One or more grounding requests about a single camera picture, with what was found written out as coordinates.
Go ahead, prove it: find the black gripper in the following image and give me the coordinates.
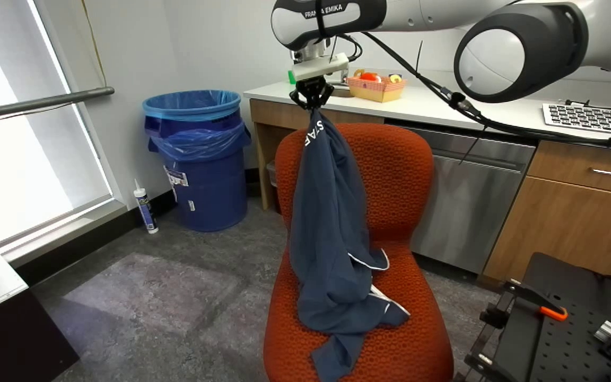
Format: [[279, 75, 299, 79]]
[[291, 75, 336, 110]]

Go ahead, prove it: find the navy blue staff shirt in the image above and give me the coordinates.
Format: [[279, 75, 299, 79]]
[[286, 106, 412, 382]]

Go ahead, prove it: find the orange mesh office chair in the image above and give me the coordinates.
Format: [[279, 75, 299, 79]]
[[261, 121, 455, 382]]

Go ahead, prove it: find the wooden sink cabinet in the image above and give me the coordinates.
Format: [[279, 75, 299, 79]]
[[247, 95, 323, 212]]

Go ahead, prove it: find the orange fruit basket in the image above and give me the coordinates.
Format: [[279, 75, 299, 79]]
[[343, 68, 407, 103]]

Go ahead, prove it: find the white kitchen countertop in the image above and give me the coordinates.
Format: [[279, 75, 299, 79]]
[[241, 75, 611, 154]]

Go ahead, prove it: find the blue plastic bin liner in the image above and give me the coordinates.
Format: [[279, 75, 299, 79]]
[[140, 87, 253, 166]]

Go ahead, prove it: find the blue plastic trash bin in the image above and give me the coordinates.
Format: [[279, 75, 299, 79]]
[[140, 87, 253, 233]]

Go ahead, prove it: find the stainless steel dishwasher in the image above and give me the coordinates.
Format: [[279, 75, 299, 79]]
[[410, 126, 539, 275]]

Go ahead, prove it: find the white tube bottle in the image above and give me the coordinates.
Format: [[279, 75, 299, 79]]
[[131, 180, 160, 235]]

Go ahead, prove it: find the white computer keyboard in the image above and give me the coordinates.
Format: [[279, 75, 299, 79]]
[[539, 100, 611, 141]]

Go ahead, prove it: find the wooden drawer cabinet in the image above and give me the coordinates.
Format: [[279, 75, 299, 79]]
[[482, 137, 611, 284]]

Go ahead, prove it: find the black perforated mounting table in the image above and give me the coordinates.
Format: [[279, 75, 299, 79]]
[[508, 251, 611, 382]]

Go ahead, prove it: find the white-topped black desk cabinet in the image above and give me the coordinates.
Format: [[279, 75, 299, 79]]
[[0, 226, 81, 382]]

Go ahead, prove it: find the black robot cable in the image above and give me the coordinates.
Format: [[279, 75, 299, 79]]
[[332, 29, 611, 147]]

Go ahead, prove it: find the grey horizontal metal rail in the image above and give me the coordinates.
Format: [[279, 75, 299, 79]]
[[0, 84, 117, 126]]

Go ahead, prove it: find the black clamp orange handle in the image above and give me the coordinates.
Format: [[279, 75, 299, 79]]
[[479, 275, 571, 336]]

